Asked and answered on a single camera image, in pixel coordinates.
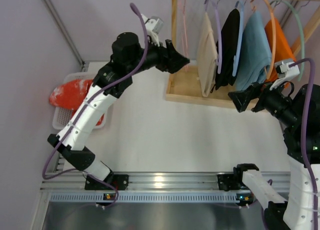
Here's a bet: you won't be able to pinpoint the beige trousers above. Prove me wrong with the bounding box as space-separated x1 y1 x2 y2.
196 12 218 97

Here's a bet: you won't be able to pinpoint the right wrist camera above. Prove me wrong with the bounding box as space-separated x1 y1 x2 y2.
270 59 300 90

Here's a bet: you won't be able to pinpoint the black trousers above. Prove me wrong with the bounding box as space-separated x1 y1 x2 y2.
210 9 240 93

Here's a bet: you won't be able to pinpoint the red white cloth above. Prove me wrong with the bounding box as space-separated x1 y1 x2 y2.
49 79 93 117

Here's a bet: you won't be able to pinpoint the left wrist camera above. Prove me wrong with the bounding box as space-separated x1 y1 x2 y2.
141 14 164 47

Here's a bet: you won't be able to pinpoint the pink hanger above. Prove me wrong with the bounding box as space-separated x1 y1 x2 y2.
179 0 189 58

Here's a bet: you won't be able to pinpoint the white plastic basket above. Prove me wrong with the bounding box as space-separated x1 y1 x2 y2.
52 72 107 130

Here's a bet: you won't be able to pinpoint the blue hanger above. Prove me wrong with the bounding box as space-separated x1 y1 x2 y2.
232 0 247 77

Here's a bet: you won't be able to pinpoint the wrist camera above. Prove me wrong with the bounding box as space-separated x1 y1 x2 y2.
270 59 300 90
141 14 164 47

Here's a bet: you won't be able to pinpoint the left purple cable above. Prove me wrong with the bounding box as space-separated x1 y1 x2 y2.
41 3 151 208

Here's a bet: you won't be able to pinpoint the orange hanger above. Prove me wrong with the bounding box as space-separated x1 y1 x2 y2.
248 0 277 83

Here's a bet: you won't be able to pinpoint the grey cable duct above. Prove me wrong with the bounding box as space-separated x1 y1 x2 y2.
50 192 240 203

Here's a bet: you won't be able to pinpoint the light blue trousers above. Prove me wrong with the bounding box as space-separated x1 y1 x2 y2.
235 11 272 91

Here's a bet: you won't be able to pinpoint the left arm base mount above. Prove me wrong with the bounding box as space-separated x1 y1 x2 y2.
84 174 129 190

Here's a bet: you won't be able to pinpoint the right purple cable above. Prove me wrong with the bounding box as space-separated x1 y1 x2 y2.
259 58 320 230

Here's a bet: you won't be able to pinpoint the aluminium rail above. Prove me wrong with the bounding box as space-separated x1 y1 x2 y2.
41 171 292 191

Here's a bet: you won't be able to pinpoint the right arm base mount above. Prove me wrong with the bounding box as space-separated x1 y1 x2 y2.
217 174 241 191

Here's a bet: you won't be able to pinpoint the purple cable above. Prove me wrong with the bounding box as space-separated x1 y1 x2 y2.
259 58 320 230
41 3 151 208

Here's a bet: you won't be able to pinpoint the wooden clothes rack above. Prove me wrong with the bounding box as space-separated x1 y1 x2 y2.
165 0 320 109

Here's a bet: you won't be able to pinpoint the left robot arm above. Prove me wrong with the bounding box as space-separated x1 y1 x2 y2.
47 32 190 183

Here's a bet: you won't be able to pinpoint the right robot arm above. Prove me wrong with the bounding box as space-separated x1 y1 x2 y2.
228 83 320 229

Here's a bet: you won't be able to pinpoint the green hanger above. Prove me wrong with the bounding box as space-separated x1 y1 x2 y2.
274 0 311 82

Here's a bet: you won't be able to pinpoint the purple hanger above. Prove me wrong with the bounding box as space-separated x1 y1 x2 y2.
204 0 223 74

